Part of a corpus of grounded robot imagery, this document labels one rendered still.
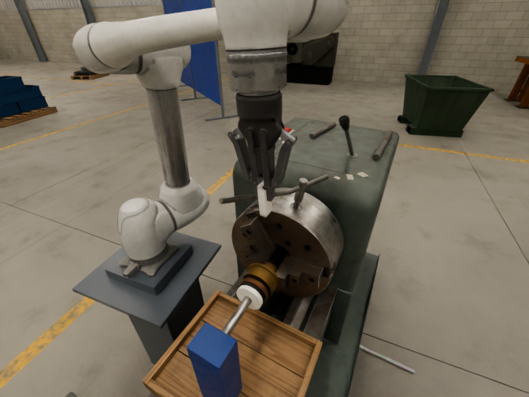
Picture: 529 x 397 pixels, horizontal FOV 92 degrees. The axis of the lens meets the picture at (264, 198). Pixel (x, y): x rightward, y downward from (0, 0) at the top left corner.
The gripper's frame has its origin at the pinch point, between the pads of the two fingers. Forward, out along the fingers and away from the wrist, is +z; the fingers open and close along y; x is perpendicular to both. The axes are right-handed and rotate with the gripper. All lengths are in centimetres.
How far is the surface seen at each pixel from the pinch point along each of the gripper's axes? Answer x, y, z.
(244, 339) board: -6.7, -5.3, 44.9
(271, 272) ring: 0.6, 0.4, 22.2
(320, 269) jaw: 7.8, 10.9, 23.2
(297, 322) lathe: 6.7, 5.7, 48.3
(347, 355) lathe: 22, 22, 81
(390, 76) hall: 1026, -60, 112
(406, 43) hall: 1028, -31, 15
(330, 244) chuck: 12.1, 11.6, 17.9
